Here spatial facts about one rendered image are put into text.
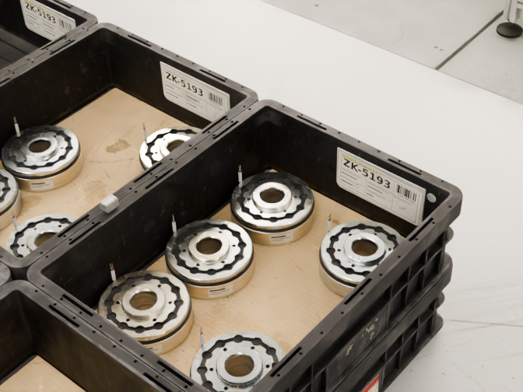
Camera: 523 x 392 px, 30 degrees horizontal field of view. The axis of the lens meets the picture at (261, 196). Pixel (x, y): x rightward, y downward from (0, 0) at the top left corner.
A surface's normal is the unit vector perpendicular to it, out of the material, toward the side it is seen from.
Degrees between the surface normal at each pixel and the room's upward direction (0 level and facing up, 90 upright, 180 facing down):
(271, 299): 0
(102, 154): 0
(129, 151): 0
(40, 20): 90
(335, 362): 90
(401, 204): 90
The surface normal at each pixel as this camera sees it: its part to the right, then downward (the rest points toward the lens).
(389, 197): -0.65, 0.52
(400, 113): -0.03, -0.75
